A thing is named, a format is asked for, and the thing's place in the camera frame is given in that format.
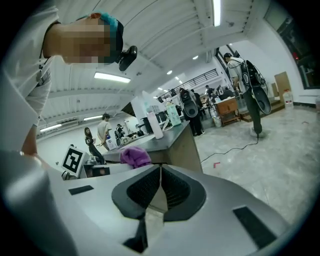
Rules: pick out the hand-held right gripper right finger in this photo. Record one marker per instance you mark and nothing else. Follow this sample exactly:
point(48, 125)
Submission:
point(215, 205)

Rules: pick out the brown cardboard panel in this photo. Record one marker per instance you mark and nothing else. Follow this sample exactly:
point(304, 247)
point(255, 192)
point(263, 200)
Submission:
point(281, 83)

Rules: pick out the purple cloth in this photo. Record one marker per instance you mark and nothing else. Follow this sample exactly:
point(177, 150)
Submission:
point(135, 155)

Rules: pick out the pink and white bottle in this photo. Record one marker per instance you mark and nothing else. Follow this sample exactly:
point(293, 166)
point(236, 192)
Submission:
point(155, 123)

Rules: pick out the black balcony railing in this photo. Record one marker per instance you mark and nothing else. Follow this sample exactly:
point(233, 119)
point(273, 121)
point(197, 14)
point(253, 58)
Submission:
point(197, 78)

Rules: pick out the person's white shirt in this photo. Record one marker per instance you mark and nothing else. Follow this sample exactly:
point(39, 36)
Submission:
point(22, 75)

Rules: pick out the black head camera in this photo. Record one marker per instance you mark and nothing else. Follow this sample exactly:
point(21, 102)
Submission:
point(127, 58)

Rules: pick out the long ceiling light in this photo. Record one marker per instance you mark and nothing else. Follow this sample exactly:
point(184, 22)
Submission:
point(217, 12)
point(93, 117)
point(112, 77)
point(50, 128)

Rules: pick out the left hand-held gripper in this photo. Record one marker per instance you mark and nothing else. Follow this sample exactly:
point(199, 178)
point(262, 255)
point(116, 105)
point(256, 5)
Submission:
point(73, 161)

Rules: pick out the black box appliance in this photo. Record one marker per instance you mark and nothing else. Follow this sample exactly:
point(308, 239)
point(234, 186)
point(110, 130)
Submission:
point(147, 125)

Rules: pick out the wooden side table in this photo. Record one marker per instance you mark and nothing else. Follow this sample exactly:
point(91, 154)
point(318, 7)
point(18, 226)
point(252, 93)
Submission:
point(227, 110)

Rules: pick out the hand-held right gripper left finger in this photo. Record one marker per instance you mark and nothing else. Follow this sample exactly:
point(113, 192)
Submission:
point(95, 200)

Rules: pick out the small white box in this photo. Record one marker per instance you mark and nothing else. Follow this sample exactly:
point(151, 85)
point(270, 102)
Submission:
point(111, 144)

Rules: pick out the white bucket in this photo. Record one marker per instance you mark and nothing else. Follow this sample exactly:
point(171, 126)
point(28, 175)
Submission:
point(217, 121)

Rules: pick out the turquoise head band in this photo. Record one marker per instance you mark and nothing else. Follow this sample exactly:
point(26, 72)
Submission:
point(107, 18)

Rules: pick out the person's right forearm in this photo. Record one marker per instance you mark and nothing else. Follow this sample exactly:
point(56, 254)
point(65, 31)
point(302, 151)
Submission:
point(29, 140)

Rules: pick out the black backpack device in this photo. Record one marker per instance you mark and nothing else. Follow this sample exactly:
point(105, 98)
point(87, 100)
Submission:
point(189, 105)
point(260, 92)

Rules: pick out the green patterned bottle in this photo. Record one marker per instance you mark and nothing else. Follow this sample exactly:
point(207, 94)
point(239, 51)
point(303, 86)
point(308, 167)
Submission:
point(173, 115)

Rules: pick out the clear plastic jug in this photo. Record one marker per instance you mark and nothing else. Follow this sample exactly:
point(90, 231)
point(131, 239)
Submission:
point(288, 98)

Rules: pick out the person's head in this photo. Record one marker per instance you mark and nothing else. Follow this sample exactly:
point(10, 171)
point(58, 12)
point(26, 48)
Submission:
point(82, 42)

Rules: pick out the dark window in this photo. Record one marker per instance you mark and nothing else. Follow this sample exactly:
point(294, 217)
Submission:
point(303, 55)

